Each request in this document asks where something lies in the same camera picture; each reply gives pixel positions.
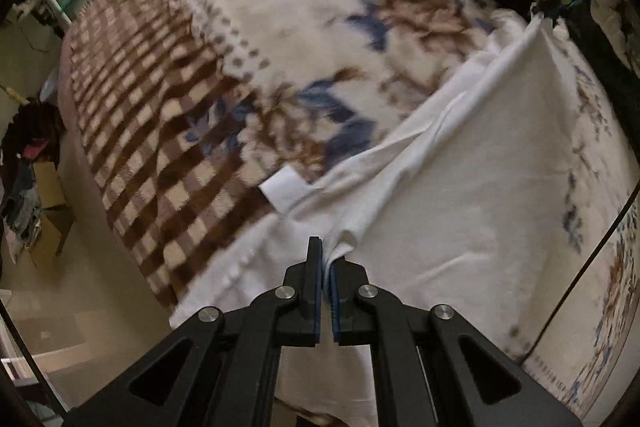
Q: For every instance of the brown checkered blanket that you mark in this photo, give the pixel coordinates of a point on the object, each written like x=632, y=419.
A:
x=145, y=127

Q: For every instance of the white crumpled cloth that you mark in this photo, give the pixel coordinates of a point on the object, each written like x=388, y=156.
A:
x=607, y=19

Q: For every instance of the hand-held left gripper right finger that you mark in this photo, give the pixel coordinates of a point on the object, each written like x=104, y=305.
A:
x=334, y=307

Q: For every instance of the cardboard box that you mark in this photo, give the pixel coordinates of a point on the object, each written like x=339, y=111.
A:
x=50, y=197

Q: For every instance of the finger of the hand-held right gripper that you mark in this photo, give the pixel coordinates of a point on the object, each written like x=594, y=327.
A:
x=547, y=11

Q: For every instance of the floral white blue brown blanket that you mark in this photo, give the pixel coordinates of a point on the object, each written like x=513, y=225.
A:
x=300, y=7

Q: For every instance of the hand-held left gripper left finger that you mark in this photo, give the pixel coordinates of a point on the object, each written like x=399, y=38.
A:
x=317, y=294

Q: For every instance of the pile of dark clothes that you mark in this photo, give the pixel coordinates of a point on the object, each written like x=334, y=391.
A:
x=22, y=157

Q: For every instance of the white garment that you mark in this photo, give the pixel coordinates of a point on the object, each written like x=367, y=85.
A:
x=450, y=217

